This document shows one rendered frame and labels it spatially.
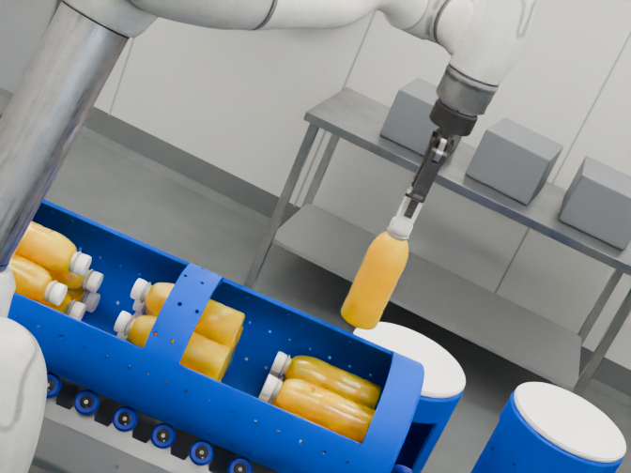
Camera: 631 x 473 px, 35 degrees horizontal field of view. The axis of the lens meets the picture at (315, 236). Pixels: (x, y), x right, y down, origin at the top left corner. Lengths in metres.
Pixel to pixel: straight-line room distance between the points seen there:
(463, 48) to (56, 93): 0.63
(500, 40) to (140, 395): 0.85
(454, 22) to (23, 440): 0.89
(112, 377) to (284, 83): 3.58
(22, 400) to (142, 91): 4.29
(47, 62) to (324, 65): 3.82
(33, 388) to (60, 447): 0.58
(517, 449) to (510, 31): 1.06
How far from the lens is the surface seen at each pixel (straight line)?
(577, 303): 5.22
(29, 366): 1.30
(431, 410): 2.21
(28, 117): 1.38
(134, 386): 1.76
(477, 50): 1.59
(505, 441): 2.34
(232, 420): 1.73
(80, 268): 1.84
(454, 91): 1.61
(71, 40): 1.36
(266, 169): 5.32
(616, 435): 2.44
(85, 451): 1.88
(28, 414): 1.32
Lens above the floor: 2.03
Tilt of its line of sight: 22 degrees down
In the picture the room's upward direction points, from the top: 23 degrees clockwise
